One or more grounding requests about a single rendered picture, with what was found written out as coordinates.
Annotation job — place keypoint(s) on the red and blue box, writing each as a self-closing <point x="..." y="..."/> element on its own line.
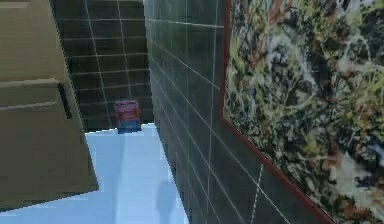
<point x="127" y="116"/>

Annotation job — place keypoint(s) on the red framed abstract painting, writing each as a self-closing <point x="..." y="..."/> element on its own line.
<point x="306" y="100"/>

